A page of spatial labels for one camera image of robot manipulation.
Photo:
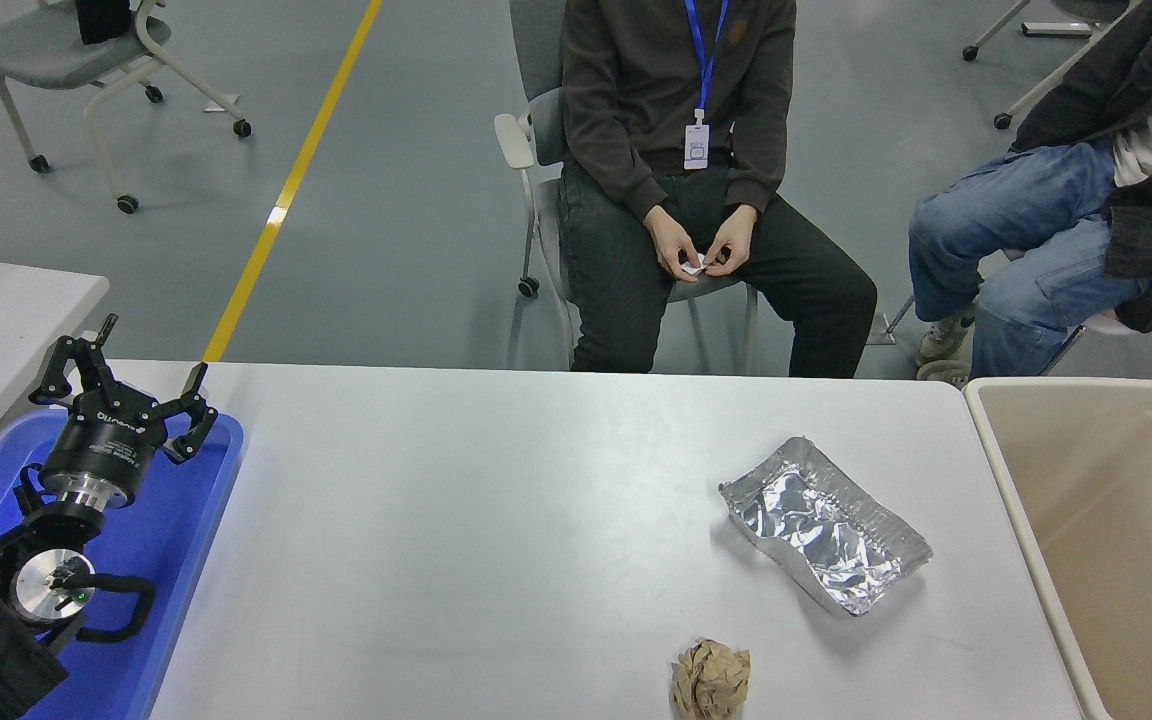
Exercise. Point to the seated person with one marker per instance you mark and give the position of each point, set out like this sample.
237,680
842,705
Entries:
636,100
1026,220

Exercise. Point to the grey chair with white armrest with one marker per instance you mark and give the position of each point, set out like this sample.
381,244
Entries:
536,40

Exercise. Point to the grey chair on castors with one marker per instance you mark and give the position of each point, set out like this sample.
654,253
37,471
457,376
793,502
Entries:
1056,30

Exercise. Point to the crumpled tan paper ball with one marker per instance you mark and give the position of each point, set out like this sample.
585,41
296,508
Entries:
711,685

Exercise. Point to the grey chair with cream frame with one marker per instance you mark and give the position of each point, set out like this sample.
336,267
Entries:
46,45

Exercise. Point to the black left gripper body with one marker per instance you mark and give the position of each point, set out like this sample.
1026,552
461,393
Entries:
101,440

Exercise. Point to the person's left hand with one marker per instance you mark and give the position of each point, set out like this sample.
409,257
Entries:
734,238

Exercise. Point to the white seat metal chair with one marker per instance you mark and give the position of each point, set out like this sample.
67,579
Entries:
1111,325

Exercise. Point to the silver foil tray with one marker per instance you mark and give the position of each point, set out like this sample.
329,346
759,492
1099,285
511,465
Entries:
816,530

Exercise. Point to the person's right hand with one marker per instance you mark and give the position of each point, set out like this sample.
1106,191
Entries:
674,242

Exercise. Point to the blue plastic tray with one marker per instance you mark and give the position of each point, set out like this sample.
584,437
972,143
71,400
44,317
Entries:
166,530

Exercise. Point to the large beige plastic bin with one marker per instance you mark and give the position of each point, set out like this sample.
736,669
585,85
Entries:
1096,540

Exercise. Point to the black bag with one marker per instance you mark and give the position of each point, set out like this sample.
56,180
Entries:
101,20

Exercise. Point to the small white paper scrap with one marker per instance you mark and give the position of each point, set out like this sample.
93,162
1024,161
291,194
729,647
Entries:
693,266

